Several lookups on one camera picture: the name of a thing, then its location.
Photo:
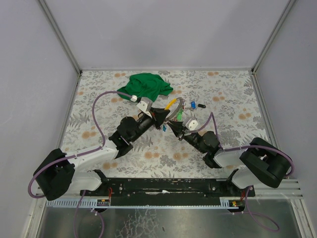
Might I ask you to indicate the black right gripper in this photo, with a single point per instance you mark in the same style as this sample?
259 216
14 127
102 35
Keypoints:
182 132

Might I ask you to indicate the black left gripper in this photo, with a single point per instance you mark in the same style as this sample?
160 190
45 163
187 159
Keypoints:
155 118

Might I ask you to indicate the green key tag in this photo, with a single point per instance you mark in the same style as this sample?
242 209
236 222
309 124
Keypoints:
179 115

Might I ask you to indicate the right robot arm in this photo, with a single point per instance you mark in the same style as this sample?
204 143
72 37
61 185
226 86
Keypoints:
258 162

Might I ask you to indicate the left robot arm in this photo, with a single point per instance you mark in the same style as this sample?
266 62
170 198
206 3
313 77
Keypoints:
60 174

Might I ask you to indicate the blue tagged key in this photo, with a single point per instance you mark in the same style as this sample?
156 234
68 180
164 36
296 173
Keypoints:
192 105

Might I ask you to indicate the green crumpled cloth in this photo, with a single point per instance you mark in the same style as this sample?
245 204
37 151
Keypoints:
146 85

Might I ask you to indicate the floral table mat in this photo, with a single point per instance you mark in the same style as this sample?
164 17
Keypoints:
231 109

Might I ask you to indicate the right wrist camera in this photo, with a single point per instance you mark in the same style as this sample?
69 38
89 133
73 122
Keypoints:
190 124

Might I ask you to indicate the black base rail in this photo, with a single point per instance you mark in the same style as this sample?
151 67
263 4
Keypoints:
167 192

